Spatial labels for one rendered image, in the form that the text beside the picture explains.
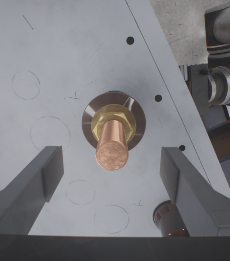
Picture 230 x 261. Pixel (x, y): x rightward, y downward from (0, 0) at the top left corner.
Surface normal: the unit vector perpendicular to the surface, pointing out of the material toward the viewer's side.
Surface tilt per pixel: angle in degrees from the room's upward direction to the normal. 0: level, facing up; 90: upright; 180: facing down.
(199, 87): 12
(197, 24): 0
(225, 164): 0
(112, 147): 0
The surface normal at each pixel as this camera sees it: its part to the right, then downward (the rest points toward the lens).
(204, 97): 0.20, 0.24
